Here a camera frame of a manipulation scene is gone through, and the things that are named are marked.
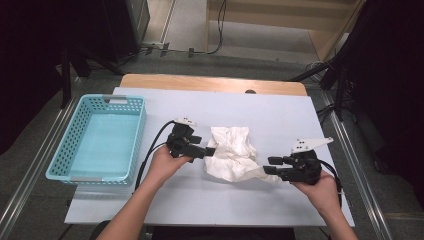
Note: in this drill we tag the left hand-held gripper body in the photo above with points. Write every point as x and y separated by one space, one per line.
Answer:
178 143

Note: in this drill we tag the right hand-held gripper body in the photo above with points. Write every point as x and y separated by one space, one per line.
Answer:
305 170

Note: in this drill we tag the white baby romper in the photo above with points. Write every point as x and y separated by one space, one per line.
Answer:
233 153

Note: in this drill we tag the light blue plastic basket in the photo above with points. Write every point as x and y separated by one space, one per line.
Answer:
100 143

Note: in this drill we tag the person's left hand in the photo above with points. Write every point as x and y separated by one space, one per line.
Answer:
165 166

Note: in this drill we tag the person's right hand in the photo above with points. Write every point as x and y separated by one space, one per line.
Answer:
321 193

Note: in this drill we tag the dark round table grommet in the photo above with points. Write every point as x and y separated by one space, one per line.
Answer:
250 91

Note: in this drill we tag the black metal stand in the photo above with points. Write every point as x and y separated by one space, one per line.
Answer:
65 83
340 100

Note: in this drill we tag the person's dark clothing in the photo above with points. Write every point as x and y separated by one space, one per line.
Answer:
216 235

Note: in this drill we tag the black curtain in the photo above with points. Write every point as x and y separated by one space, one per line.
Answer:
393 83
26 66

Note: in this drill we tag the black cabinet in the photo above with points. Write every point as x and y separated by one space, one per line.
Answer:
126 26

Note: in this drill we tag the aluminium frame rail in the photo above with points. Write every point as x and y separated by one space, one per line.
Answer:
41 151
368 196

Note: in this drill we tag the wooden shelf frame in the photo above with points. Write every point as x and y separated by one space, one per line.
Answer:
266 20

